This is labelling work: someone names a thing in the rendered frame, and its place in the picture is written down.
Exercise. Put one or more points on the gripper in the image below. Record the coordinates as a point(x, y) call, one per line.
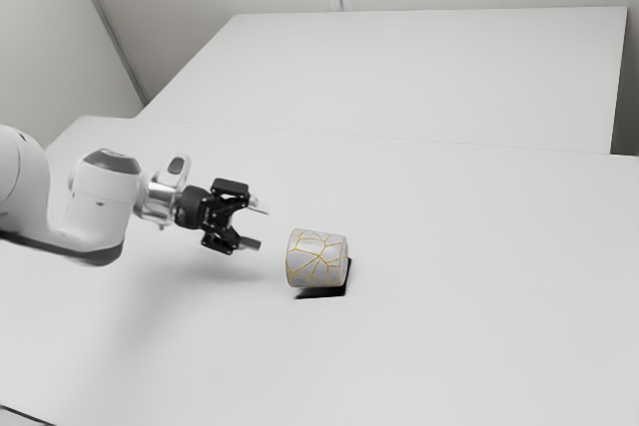
point(195, 209)

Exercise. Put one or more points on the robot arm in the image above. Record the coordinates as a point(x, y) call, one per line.
point(95, 201)

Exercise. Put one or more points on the white mug with gold cracks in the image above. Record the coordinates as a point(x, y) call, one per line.
point(316, 257)

